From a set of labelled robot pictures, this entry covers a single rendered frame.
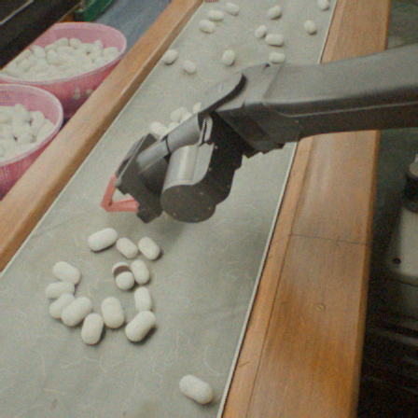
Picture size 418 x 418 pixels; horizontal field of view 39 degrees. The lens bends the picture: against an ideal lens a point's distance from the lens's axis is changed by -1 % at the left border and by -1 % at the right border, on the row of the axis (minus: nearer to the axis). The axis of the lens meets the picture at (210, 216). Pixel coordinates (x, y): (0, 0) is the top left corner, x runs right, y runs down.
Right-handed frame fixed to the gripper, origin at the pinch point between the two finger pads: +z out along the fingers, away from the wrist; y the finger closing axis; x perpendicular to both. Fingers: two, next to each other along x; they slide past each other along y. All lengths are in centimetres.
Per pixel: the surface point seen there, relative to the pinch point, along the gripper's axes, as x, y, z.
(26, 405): 3.3, 28.1, -0.7
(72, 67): -14.1, -41.1, 20.3
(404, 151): 89, -139, 14
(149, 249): 5.4, 6.5, -5.7
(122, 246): 3.4, 6.5, -3.0
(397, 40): 87, -240, 18
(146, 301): 6.9, 14.4, -7.4
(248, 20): 5, -69, -1
